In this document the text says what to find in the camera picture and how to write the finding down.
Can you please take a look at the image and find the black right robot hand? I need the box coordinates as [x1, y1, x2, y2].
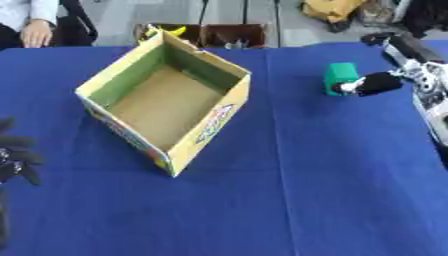
[329, 31, 447, 98]

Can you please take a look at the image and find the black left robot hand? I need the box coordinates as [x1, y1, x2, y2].
[0, 116, 46, 187]

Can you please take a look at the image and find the brown open box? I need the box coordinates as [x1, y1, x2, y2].
[133, 23, 270, 50]

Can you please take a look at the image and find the cardboard box with green inside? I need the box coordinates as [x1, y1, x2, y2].
[73, 29, 254, 178]

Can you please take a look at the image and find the green block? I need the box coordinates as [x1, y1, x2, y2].
[322, 62, 363, 98]

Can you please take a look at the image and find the grey bag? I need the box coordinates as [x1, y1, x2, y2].
[355, 0, 406, 28]

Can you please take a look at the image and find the dark bag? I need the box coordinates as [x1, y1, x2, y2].
[400, 0, 448, 38]

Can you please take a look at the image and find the yellow bag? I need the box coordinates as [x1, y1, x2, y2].
[299, 0, 368, 25]

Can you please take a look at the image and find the person's hand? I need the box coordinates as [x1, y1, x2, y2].
[19, 19, 55, 49]

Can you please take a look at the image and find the black chair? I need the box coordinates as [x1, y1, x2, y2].
[50, 0, 100, 47]

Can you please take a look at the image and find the person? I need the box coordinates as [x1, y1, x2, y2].
[0, 0, 62, 50]

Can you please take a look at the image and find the yellow toy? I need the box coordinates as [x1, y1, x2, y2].
[138, 24, 189, 44]

